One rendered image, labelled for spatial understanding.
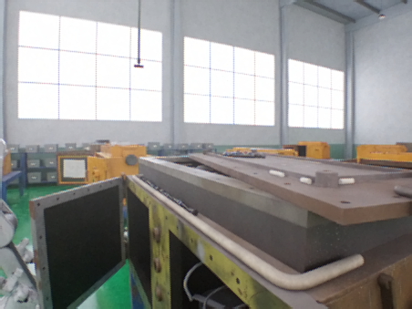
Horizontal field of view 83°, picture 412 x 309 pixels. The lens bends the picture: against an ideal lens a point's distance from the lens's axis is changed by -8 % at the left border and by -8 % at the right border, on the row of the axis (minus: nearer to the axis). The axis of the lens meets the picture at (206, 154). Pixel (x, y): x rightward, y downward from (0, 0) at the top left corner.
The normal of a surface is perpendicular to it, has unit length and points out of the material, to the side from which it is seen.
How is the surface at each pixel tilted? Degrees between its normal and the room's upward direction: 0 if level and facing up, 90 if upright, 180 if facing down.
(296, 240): 90
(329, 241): 90
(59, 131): 90
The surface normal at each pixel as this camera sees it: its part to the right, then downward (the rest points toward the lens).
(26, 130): 0.47, 0.05
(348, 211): 0.22, 0.06
